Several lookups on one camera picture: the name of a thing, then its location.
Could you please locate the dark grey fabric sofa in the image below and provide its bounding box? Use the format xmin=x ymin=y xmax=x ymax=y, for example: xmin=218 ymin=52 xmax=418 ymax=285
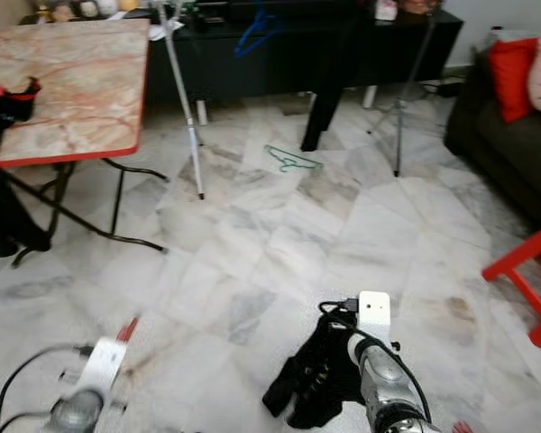
xmin=444 ymin=45 xmax=541 ymax=231

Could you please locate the red plastic stool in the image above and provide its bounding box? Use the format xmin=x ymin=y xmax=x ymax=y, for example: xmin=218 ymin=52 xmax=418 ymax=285
xmin=481 ymin=216 xmax=541 ymax=350

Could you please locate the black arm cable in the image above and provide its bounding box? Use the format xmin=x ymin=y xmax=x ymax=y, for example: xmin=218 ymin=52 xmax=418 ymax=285
xmin=317 ymin=299 xmax=434 ymax=420
xmin=0 ymin=345 xmax=96 ymax=433

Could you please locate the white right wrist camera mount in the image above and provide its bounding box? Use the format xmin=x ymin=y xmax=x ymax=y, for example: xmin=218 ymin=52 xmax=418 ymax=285
xmin=358 ymin=290 xmax=391 ymax=344

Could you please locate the blue plastic hanger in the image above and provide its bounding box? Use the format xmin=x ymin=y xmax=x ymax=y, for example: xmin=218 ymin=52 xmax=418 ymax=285
xmin=234 ymin=9 xmax=282 ymax=57

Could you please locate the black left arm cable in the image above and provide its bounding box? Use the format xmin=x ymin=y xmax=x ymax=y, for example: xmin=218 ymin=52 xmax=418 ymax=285
xmin=0 ymin=345 xmax=96 ymax=433

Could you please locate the black shirt with red collar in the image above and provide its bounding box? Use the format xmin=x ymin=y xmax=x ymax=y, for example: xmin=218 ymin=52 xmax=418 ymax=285
xmin=0 ymin=77 xmax=53 ymax=258

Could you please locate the black power adapter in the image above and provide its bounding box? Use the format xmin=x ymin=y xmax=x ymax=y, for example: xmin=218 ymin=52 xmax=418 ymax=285
xmin=433 ymin=79 xmax=465 ymax=96

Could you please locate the red plastic hanger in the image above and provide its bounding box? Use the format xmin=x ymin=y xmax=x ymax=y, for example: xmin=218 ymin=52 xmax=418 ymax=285
xmin=117 ymin=316 xmax=141 ymax=344

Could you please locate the green plastic hanger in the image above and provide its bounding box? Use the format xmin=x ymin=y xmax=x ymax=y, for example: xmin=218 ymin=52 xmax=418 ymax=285
xmin=263 ymin=144 xmax=324 ymax=172

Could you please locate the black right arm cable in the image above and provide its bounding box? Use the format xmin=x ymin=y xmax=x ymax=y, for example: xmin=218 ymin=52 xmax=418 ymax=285
xmin=317 ymin=299 xmax=434 ymax=420

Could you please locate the silver metal clothes rack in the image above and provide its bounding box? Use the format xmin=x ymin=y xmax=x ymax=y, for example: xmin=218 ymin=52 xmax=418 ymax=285
xmin=149 ymin=0 xmax=438 ymax=199

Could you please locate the marble top folding table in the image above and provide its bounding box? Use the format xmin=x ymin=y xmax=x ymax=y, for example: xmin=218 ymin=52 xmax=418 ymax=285
xmin=0 ymin=20 xmax=168 ymax=267

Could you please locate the white pink tissue pack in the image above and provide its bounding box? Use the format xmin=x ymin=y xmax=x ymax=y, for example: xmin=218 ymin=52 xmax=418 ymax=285
xmin=374 ymin=0 xmax=398 ymax=21

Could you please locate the red robed figurine statue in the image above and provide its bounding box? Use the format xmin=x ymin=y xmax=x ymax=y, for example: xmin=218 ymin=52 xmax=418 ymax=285
xmin=397 ymin=0 xmax=443 ymax=14

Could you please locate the black TV console cabinet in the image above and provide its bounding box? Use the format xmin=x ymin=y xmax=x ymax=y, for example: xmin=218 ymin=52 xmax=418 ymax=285
xmin=144 ymin=0 xmax=465 ymax=100

